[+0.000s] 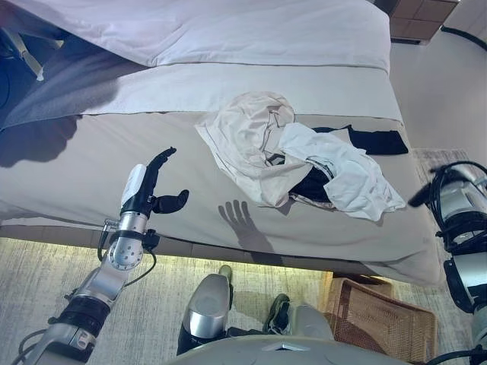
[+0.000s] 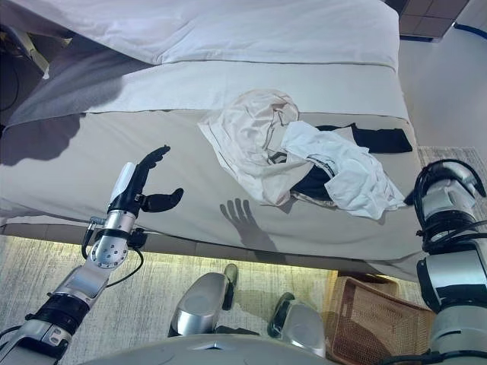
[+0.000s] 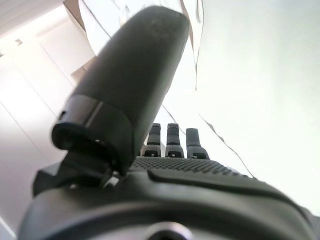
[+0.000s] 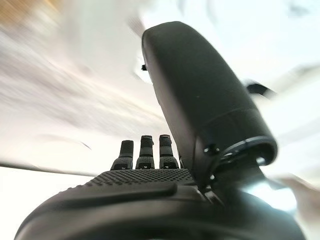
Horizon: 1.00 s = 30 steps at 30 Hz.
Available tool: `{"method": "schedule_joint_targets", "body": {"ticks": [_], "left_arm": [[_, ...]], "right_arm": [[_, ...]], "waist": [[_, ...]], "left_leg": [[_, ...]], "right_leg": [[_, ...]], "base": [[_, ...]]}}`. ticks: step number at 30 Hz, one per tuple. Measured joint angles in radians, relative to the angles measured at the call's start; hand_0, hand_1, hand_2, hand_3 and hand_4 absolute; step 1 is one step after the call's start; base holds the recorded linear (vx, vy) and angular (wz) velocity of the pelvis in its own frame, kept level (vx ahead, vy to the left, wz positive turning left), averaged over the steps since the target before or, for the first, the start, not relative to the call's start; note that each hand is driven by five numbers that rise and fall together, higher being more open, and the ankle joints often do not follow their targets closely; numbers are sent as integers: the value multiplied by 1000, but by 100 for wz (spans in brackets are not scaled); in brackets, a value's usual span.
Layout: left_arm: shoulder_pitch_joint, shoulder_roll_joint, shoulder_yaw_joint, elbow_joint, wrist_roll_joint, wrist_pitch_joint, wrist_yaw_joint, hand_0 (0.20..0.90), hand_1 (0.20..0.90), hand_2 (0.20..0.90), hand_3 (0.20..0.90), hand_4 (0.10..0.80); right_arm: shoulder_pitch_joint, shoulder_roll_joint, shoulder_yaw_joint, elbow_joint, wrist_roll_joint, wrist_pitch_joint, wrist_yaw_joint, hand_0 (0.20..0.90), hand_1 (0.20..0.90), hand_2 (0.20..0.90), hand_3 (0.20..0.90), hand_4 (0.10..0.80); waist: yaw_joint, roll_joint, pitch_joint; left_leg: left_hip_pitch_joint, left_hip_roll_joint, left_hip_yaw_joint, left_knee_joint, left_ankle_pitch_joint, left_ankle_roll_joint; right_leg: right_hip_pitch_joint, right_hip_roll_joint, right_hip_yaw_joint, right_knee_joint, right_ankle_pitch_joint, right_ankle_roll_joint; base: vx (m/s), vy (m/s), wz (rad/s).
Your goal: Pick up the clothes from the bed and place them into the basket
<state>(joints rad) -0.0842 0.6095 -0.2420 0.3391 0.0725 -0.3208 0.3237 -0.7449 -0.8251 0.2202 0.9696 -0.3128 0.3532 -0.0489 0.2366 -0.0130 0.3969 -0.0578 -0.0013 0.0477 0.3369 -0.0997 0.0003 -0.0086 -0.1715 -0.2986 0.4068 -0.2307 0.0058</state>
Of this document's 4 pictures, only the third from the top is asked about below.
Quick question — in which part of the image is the bed with white sheet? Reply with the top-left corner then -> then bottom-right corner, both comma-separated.
78,0 -> 320,216

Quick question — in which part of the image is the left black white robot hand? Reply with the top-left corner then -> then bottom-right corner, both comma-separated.
17,5 -> 320,240

